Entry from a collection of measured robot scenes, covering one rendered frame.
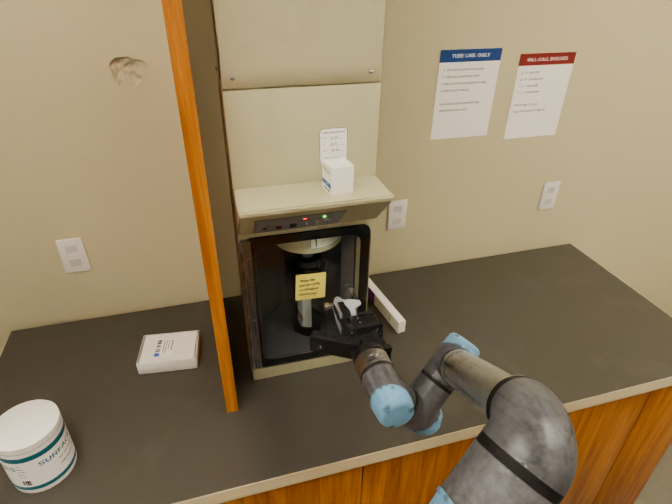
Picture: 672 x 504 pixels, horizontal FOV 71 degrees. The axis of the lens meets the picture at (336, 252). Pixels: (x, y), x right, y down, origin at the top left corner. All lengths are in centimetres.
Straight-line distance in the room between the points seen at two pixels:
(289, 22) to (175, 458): 97
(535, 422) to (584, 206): 159
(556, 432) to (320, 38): 76
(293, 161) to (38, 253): 89
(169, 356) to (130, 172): 53
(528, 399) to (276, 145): 66
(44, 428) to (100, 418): 21
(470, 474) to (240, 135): 72
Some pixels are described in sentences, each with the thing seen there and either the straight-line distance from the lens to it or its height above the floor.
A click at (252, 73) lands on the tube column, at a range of 96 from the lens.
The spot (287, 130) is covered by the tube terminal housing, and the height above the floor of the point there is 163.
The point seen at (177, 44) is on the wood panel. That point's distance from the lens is 86.
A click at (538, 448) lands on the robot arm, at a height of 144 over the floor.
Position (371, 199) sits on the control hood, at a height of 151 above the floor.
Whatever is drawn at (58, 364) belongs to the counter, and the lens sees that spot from 158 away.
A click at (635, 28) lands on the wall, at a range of 199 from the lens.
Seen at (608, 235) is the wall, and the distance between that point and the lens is 236.
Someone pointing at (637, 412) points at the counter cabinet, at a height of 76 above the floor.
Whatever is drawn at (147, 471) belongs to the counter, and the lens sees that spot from 125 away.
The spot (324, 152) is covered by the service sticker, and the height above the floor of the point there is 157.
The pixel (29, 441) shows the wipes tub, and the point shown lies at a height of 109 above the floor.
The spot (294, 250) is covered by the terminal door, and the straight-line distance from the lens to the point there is 111.
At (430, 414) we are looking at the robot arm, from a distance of 103.
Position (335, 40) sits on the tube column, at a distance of 99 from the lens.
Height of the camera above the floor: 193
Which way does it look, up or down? 32 degrees down
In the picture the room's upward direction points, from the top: 1 degrees clockwise
